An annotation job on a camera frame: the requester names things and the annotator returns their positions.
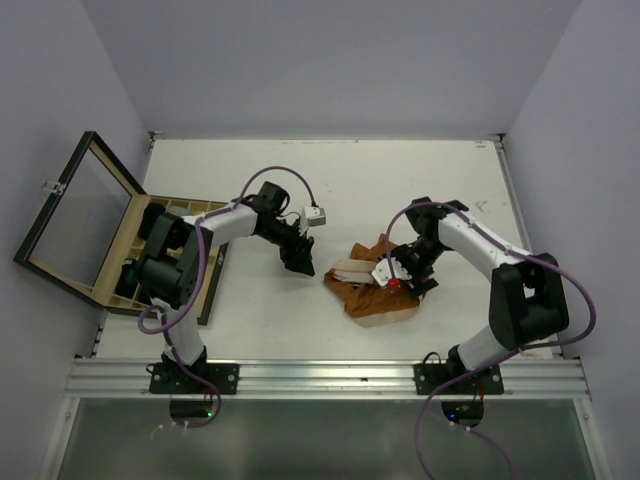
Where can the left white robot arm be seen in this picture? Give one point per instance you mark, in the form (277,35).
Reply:
(261,215)

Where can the wooden compartment organizer box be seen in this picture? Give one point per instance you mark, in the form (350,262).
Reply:
(167,263)

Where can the glass box lid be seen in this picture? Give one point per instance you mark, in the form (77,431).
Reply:
(79,240)

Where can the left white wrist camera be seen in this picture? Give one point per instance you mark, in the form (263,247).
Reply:
(312,216)

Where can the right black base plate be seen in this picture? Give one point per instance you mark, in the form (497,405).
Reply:
(434,371)

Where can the black underwear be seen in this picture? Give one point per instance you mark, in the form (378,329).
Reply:
(150,215)
(128,285)

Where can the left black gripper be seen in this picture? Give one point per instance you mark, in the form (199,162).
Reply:
(297,255)

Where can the rolled black underwear in box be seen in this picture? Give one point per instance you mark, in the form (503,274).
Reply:
(128,285)

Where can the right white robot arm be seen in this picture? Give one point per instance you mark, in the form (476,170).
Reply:
(527,301)

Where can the aluminium mounting rail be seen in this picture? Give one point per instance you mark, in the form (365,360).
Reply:
(529,379)

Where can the white wall latch clip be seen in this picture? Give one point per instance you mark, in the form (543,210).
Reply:
(53,187)

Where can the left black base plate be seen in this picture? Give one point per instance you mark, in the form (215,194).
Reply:
(167,378)

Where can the grey striped underwear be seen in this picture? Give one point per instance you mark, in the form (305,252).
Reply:
(179,211)

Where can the orange underwear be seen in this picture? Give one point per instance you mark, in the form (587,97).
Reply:
(364,301)

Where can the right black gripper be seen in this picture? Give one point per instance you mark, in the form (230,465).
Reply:
(416,285)

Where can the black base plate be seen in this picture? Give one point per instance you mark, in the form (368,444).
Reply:
(434,371)
(167,378)

